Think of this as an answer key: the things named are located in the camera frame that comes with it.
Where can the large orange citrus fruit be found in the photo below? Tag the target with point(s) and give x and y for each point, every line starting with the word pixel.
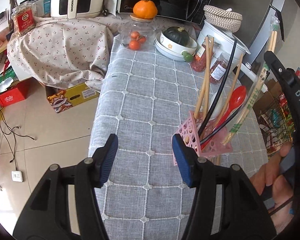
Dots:
pixel 145 9

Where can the goji berry plastic jar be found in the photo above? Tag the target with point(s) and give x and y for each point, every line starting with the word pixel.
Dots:
pixel 199 62

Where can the white power strip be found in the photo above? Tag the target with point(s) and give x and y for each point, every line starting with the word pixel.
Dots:
pixel 17 176

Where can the grey checked tablecloth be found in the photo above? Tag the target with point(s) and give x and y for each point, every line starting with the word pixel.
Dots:
pixel 144 98

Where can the labelled dried fruit jar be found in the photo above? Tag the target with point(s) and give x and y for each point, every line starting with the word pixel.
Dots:
pixel 219 68

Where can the black chopstick gold tip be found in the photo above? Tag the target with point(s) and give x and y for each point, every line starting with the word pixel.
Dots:
pixel 219 92

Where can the red plastic spoon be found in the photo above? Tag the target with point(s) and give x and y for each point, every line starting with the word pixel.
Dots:
pixel 237 98

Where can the grey refrigerator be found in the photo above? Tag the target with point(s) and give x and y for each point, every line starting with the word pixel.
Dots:
pixel 255 28

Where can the disposable chopsticks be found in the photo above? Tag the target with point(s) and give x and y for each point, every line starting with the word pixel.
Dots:
pixel 256 88

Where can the black wire rack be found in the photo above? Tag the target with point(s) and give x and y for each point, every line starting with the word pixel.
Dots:
pixel 275 121

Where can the clear glass jar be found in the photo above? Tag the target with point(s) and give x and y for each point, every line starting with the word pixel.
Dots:
pixel 144 27

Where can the white ceramic bowl stack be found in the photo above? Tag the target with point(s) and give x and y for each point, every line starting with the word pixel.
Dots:
pixel 173 50

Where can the small orange in jar upper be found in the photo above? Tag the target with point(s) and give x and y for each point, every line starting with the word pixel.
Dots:
pixel 135 35

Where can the red cardboard box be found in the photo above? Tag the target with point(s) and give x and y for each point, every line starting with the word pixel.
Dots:
pixel 15 94

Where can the green round fruit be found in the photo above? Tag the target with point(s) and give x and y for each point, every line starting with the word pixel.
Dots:
pixel 187 56

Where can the small orange in jar lower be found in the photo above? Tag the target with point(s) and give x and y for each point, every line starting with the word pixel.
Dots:
pixel 134 45

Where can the dark green squash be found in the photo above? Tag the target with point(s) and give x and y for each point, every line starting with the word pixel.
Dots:
pixel 178 35

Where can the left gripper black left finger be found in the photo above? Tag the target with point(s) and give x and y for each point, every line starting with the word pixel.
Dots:
pixel 46 213

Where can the small orange in jar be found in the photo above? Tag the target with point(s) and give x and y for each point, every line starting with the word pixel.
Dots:
pixel 135 35
pixel 134 45

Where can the floral patterned cloth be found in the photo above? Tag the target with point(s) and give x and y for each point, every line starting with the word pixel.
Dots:
pixel 63 53

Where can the short light wooden chopstick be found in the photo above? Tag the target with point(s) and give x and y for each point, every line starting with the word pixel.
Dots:
pixel 225 107

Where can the woven rope basket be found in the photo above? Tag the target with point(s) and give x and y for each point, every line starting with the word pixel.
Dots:
pixel 225 19

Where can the white electric cooking pot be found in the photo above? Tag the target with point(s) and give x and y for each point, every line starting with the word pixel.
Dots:
pixel 225 41

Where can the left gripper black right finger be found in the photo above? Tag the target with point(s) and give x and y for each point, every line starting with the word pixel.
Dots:
pixel 243 213

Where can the person's right hand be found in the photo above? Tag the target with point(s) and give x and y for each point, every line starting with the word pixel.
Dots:
pixel 268 175

